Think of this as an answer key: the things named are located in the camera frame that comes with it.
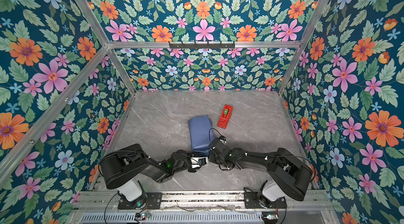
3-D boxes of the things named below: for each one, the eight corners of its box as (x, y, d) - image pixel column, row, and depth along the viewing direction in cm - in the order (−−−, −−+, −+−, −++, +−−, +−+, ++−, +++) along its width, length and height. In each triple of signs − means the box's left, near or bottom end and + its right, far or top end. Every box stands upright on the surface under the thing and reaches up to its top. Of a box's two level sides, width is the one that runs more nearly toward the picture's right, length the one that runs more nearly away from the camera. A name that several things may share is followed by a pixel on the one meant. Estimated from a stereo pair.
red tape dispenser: (217, 126, 103) (217, 120, 97) (224, 110, 111) (225, 104, 106) (226, 129, 101) (226, 123, 96) (232, 112, 110) (233, 106, 105)
